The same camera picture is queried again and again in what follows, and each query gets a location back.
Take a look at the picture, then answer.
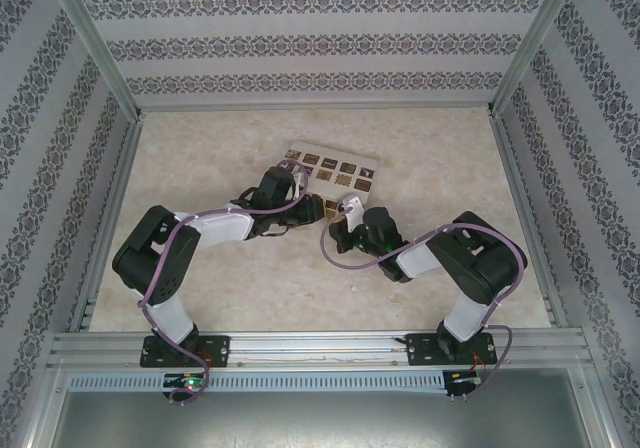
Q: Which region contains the white patterned box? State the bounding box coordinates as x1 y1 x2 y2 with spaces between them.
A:
281 141 380 219

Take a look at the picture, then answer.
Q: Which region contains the right controller board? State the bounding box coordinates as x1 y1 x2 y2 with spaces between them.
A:
446 370 482 400

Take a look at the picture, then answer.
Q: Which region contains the controller board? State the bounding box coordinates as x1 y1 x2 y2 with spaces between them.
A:
162 372 210 390
446 370 482 400

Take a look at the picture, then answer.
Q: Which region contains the grey metal panel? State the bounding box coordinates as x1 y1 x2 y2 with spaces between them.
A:
47 367 609 448

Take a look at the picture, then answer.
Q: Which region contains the left controller board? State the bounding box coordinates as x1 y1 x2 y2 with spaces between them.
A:
162 372 210 390

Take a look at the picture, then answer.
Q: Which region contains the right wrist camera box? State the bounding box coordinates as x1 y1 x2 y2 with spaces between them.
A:
341 194 368 233

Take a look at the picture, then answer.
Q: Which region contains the aluminium back rail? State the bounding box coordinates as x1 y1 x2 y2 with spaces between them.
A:
137 101 496 115

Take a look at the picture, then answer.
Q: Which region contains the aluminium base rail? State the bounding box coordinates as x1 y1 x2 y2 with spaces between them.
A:
48 331 592 370

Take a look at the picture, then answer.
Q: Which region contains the right black mount plate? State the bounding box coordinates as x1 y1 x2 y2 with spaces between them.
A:
394 332 499 368

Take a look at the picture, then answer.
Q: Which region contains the black mount plate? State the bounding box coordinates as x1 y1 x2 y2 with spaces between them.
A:
139 335 232 369
394 332 499 368

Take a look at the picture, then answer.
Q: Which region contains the grey slotted cable duct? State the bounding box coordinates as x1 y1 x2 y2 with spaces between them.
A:
67 370 447 395

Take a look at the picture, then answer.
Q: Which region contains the aluminium side rail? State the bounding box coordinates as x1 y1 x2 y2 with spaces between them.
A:
487 107 571 329

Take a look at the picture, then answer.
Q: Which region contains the left black mount plate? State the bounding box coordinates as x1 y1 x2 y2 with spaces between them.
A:
139 335 232 369

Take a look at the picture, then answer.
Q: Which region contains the aluminium frame post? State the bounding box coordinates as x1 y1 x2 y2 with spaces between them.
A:
39 0 146 122
487 0 587 117

